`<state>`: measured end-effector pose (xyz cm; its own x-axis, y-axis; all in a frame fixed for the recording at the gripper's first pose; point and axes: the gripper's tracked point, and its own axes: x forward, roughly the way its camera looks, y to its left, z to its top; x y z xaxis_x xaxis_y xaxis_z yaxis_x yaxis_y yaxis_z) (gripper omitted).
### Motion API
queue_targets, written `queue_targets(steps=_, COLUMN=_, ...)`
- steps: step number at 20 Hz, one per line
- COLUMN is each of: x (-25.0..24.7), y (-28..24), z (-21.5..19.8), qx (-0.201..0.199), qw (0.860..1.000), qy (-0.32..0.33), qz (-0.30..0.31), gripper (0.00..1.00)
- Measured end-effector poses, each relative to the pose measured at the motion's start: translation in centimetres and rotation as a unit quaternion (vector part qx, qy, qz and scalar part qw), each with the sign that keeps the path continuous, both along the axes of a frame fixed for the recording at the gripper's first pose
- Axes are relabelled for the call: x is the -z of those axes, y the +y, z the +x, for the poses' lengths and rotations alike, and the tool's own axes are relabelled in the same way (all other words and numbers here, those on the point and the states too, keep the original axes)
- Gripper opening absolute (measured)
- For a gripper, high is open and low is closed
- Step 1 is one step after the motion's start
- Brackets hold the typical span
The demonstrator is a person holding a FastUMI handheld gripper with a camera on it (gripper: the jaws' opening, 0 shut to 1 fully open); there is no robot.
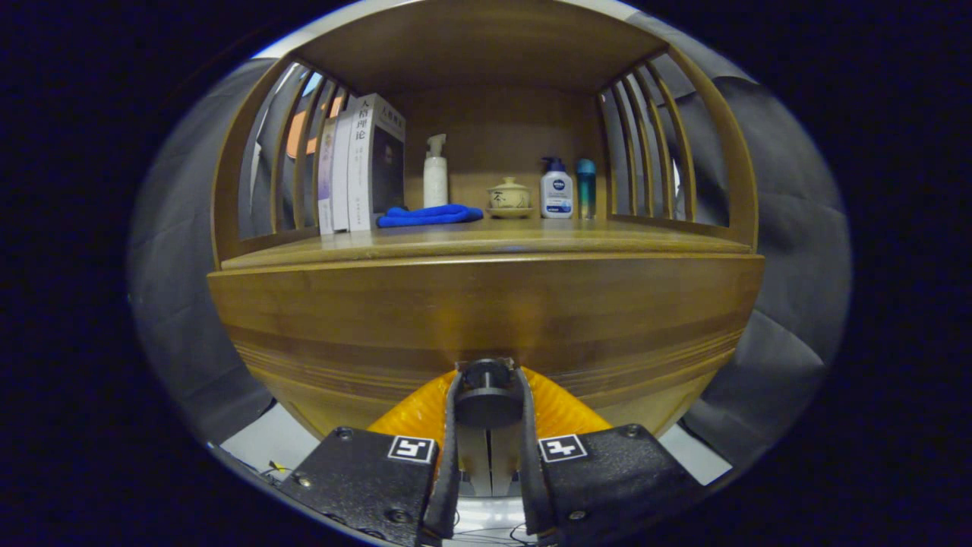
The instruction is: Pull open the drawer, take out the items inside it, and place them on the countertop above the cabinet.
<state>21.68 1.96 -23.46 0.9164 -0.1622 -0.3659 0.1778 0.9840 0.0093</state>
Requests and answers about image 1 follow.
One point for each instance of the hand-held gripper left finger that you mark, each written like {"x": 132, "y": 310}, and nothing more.
{"x": 448, "y": 456}

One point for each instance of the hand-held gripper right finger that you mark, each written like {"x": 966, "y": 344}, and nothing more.
{"x": 529, "y": 471}

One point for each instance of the black round drawer knob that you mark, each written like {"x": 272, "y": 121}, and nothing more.
{"x": 486, "y": 406}

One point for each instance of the wooden cabinet door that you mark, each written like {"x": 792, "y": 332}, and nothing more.
{"x": 505, "y": 463}
{"x": 474, "y": 463}

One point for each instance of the wooden countertop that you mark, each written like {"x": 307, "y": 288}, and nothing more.
{"x": 531, "y": 239}

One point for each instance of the wooden cabinet with slatted sides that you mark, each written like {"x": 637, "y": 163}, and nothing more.
{"x": 493, "y": 45}

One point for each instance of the blue folded cloth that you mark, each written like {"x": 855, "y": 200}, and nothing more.
{"x": 425, "y": 216}

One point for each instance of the beige lidded teacup with saucer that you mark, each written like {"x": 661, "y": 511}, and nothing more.
{"x": 509, "y": 197}

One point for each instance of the white pump bottle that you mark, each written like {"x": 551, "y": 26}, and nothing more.
{"x": 435, "y": 182}

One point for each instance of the white lotion bottle blue cap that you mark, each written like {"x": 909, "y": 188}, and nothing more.
{"x": 557, "y": 194}

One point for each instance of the teal slim bottle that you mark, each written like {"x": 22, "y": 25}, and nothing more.
{"x": 585, "y": 190}

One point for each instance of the thin white book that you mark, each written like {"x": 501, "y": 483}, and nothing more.
{"x": 342, "y": 182}

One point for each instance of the thin purple book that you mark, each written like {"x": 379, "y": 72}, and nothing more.
{"x": 326, "y": 182}

